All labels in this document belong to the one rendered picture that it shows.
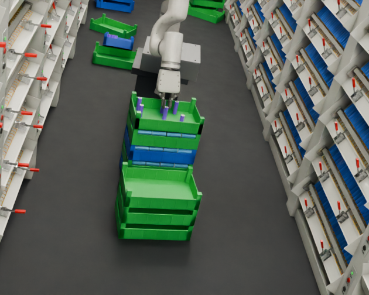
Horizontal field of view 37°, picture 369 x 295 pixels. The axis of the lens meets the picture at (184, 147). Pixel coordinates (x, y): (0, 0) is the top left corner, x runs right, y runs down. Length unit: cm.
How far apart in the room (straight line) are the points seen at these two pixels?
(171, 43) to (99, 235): 87
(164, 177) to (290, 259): 64
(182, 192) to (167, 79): 50
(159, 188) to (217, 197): 41
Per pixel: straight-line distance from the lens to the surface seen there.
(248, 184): 277
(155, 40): 246
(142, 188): 226
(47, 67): 268
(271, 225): 254
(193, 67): 299
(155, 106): 253
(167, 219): 221
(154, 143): 239
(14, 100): 194
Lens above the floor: 146
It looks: 30 degrees down
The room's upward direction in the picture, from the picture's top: 14 degrees clockwise
